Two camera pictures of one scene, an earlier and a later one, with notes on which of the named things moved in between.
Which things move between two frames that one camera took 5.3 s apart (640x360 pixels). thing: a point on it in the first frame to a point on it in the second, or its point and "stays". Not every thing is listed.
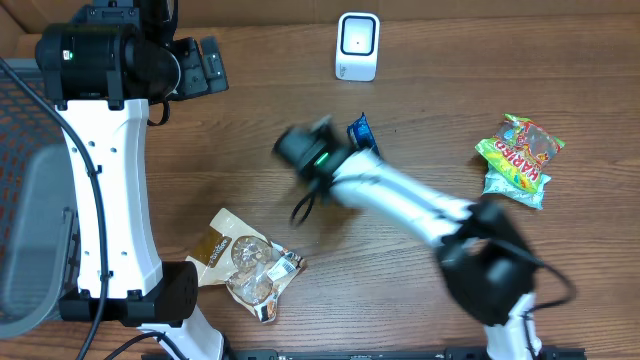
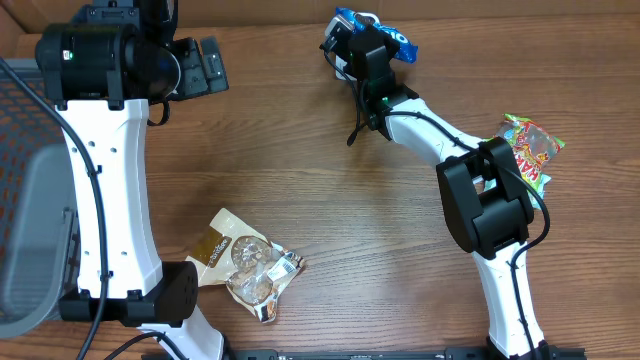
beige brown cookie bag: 253,268 stays
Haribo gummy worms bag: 520,148 stays
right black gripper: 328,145 to 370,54
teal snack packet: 498,183 stays
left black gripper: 199,78 stays
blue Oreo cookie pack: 361,136 to 407,50
